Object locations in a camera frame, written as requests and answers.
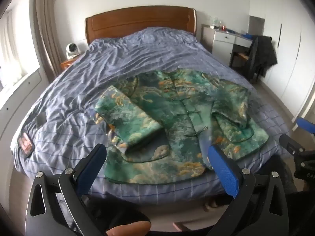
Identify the wooden chair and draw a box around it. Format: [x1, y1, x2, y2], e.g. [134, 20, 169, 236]
[231, 50, 259, 82]

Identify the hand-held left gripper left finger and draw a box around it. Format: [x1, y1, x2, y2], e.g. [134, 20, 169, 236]
[25, 143, 109, 236]

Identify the green printed jacket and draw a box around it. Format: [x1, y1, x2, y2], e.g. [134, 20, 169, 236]
[95, 69, 270, 185]

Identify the bed with blue checked sheet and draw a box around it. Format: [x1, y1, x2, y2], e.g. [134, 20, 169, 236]
[11, 27, 292, 198]

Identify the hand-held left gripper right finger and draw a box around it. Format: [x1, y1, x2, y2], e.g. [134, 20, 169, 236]
[207, 144, 290, 236]

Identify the chair with black coat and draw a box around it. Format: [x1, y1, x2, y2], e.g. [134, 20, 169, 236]
[247, 35, 278, 80]

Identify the wooden nightstand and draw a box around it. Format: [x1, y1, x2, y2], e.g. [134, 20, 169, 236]
[60, 55, 82, 71]

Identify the person's left hand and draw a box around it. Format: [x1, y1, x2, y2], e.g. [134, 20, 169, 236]
[105, 221, 152, 236]

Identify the white wardrobe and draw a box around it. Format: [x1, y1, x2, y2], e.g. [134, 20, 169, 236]
[249, 0, 315, 126]

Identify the white desk with drawer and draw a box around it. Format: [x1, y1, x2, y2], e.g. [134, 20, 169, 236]
[201, 24, 254, 67]

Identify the wooden headboard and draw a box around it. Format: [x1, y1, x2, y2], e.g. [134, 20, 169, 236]
[85, 8, 197, 45]

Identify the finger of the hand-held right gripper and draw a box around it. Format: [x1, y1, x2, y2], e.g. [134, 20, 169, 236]
[279, 134, 315, 158]
[295, 117, 315, 135]

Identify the window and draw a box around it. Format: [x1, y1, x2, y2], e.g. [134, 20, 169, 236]
[0, 7, 41, 89]

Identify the beige curtain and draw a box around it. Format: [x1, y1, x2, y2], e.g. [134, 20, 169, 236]
[30, 0, 65, 78]

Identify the red mattress label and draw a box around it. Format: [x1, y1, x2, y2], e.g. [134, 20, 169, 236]
[17, 133, 34, 157]

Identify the white round fan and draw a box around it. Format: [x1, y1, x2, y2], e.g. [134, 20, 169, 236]
[65, 43, 82, 60]

